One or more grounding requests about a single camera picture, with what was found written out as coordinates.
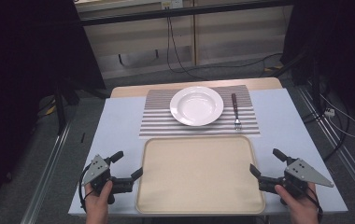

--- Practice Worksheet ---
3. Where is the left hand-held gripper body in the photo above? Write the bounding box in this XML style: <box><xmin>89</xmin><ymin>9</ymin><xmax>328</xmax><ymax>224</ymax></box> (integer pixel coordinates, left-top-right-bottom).
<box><xmin>81</xmin><ymin>154</ymin><xmax>135</xmax><ymax>205</ymax></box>

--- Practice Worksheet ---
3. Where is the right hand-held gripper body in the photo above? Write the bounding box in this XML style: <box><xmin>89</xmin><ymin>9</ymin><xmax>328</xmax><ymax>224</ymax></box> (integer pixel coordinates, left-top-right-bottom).
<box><xmin>258</xmin><ymin>158</ymin><xmax>334</xmax><ymax>200</ymax></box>

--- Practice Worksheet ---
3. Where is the person's right hand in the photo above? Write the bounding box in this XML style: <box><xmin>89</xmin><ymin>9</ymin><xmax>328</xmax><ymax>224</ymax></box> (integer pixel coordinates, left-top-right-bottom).
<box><xmin>274</xmin><ymin>182</ymin><xmax>320</xmax><ymax>218</ymax></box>

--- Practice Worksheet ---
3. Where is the person's left hand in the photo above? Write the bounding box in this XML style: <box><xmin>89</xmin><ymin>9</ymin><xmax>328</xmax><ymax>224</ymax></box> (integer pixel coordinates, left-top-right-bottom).
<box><xmin>84</xmin><ymin>180</ymin><xmax>115</xmax><ymax>217</ymax></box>

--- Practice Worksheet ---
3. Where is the pale blue table cover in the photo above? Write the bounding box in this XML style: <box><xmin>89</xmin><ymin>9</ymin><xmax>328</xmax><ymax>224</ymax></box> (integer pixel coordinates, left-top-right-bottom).
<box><xmin>67</xmin><ymin>88</ymin><xmax>349</xmax><ymax>217</ymax></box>

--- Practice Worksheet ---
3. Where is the striped placemat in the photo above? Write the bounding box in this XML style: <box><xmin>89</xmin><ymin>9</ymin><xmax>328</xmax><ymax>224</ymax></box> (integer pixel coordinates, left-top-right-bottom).
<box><xmin>138</xmin><ymin>84</ymin><xmax>262</xmax><ymax>138</ymax></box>

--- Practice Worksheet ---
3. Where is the beige plastic tray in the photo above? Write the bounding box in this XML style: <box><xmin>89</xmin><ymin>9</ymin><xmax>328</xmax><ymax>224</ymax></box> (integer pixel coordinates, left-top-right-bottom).
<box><xmin>135</xmin><ymin>134</ymin><xmax>266</xmax><ymax>216</ymax></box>

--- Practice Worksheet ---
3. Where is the black metal stand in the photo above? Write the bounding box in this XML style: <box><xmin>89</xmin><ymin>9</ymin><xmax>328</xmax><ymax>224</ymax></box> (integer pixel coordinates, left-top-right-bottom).
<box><xmin>307</xmin><ymin>54</ymin><xmax>328</xmax><ymax>117</ymax></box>
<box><xmin>52</xmin><ymin>81</ymin><xmax>80</xmax><ymax>136</ymax></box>

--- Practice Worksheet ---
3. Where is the white round plate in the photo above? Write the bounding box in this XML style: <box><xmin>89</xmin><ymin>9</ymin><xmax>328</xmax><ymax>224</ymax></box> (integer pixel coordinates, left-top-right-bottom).
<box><xmin>169</xmin><ymin>86</ymin><xmax>225</xmax><ymax>128</ymax></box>

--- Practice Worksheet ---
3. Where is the light wooden cabinet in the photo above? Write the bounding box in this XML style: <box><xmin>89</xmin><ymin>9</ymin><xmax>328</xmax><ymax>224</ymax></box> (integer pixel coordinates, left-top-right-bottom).
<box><xmin>73</xmin><ymin>0</ymin><xmax>294</xmax><ymax>80</ymax></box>

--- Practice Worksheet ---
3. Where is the black curtain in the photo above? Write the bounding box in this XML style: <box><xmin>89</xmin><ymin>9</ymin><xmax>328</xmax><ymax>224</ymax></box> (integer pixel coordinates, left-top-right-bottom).
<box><xmin>0</xmin><ymin>0</ymin><xmax>107</xmax><ymax>213</ymax></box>
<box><xmin>280</xmin><ymin>0</ymin><xmax>355</xmax><ymax>125</ymax></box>

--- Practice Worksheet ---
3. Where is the black horizontal bar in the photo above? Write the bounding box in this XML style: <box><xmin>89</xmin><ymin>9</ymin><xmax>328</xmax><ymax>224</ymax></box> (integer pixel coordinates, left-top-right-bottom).
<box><xmin>78</xmin><ymin>0</ymin><xmax>292</xmax><ymax>27</ymax></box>

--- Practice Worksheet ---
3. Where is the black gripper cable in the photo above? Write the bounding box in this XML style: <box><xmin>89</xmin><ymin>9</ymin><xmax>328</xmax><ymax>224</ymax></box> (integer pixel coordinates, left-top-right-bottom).
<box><xmin>305</xmin><ymin>186</ymin><xmax>324</xmax><ymax>224</ymax></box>
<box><xmin>78</xmin><ymin>164</ymin><xmax>96</xmax><ymax>214</ymax></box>

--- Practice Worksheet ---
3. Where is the aluminium floor rail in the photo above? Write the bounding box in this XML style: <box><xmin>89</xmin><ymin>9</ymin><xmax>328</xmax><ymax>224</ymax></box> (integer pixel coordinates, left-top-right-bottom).
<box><xmin>295</xmin><ymin>84</ymin><xmax>355</xmax><ymax>213</ymax></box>
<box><xmin>19</xmin><ymin>119</ymin><xmax>73</xmax><ymax>224</ymax></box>

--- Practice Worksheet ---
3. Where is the thick black floor cable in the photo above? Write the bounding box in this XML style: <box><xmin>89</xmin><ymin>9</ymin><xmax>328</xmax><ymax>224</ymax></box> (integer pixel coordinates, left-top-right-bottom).
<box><xmin>301</xmin><ymin>101</ymin><xmax>351</xmax><ymax>163</ymax></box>

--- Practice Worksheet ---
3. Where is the fork with brown handle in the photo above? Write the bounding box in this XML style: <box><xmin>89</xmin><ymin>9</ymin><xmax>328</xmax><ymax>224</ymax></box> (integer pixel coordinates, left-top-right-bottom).
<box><xmin>231</xmin><ymin>92</ymin><xmax>243</xmax><ymax>131</ymax></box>

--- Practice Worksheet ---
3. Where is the white floor cable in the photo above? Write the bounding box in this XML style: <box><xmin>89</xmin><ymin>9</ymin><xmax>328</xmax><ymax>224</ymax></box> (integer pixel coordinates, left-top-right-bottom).
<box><xmin>319</xmin><ymin>92</ymin><xmax>355</xmax><ymax>139</ymax></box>

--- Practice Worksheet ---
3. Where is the black hanging cable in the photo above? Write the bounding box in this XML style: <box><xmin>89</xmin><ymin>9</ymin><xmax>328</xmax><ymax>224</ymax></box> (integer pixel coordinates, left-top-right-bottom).
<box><xmin>165</xmin><ymin>7</ymin><xmax>206</xmax><ymax>80</ymax></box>

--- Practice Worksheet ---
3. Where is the white wall socket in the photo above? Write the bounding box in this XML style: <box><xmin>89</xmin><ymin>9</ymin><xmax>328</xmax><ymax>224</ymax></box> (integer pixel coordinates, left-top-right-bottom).
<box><xmin>161</xmin><ymin>0</ymin><xmax>185</xmax><ymax>10</ymax></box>

